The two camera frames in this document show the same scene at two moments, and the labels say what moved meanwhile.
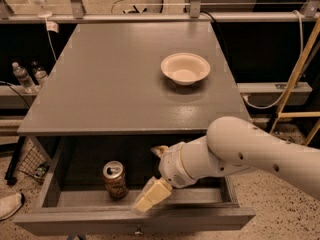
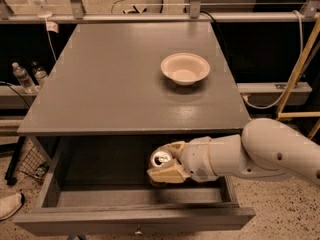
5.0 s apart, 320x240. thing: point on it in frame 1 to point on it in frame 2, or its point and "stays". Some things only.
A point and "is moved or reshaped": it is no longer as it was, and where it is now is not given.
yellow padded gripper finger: x=154 y=191 to x=173 y=173
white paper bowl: x=185 y=68 stays
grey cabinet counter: x=107 y=79 stays
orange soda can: x=114 y=178 is moved or reshaped
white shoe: x=9 y=205 stays
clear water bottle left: x=26 y=81 stays
